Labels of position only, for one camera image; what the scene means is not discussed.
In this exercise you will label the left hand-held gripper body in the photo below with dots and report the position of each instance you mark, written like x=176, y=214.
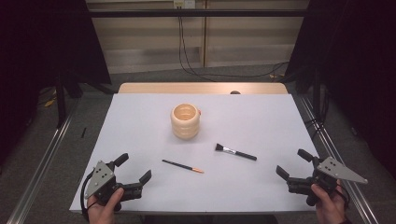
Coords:
x=99, y=179

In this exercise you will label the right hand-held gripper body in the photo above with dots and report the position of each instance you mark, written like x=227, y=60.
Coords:
x=334, y=169

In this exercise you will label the black pencil with orange end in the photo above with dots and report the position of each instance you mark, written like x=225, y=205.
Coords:
x=180, y=165

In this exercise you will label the black makeup brush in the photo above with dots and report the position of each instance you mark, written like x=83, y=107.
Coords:
x=239, y=153

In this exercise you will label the cream ribbed cup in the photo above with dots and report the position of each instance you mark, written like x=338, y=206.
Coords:
x=185, y=129

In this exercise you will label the person's left hand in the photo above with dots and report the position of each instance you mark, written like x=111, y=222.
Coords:
x=101, y=214

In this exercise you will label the person's right hand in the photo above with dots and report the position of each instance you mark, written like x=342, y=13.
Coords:
x=331, y=210

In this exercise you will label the small black stick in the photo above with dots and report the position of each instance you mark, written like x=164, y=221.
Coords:
x=83, y=132

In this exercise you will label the white table cover board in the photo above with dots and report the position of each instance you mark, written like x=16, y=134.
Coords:
x=218, y=189

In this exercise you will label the black metal stand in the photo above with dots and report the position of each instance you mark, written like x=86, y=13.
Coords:
x=60, y=102

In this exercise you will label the yellow floor tape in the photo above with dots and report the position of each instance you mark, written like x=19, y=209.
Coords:
x=49, y=102

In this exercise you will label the wooden table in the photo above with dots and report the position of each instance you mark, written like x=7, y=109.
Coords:
x=186, y=88

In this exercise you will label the black curtain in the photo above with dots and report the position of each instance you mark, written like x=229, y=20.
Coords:
x=358, y=62
x=37, y=46

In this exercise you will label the black horizontal metal bar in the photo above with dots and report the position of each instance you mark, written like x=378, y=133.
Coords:
x=199, y=13

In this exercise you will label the aluminium floor rail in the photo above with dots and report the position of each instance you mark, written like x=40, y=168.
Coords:
x=342, y=168
x=40, y=174

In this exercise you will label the white wall socket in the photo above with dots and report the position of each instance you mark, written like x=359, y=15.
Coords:
x=184, y=3

